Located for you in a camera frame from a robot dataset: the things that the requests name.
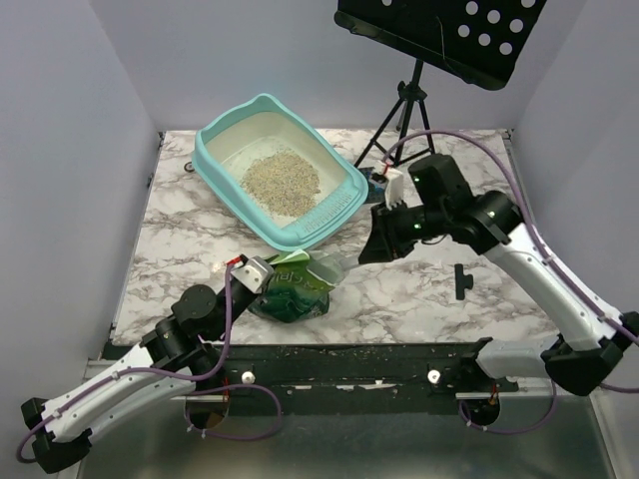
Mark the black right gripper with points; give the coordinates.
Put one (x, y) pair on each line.
(381, 232)

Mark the clear plastic scoop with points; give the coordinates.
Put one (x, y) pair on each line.
(332, 268)

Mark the green litter bag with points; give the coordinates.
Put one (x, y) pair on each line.
(292, 294)

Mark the black bag clip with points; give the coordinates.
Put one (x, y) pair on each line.
(463, 281)

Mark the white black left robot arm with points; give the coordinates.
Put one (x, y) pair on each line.
(191, 345)

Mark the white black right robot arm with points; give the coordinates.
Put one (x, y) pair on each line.
(592, 334)

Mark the teal cat litter box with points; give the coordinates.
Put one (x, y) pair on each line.
(226, 147)

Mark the beige litter pile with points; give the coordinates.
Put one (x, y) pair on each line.
(284, 183)

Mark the black lego baseplate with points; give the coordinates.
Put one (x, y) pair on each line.
(375, 195)

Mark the black tripod stand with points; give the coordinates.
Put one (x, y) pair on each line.
(411, 97)

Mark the black music stand tray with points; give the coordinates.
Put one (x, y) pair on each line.
(476, 41)

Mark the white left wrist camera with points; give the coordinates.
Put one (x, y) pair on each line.
(254, 274)

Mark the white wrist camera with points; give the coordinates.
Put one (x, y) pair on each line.
(254, 274)
(394, 189)

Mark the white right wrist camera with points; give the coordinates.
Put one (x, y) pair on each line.
(394, 189)

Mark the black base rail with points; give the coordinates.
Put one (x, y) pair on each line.
(342, 379)

